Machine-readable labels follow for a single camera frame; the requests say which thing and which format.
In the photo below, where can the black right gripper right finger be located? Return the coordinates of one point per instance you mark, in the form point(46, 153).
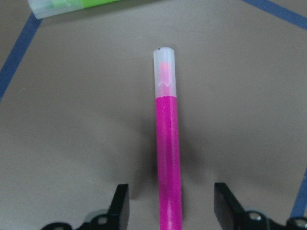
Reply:
point(232, 216)

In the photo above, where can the green pen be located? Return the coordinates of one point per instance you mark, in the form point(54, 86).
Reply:
point(47, 8)

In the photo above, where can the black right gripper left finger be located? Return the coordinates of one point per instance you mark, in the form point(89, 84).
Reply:
point(116, 217)

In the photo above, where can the pink pen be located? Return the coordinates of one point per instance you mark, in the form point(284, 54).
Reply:
point(167, 140)

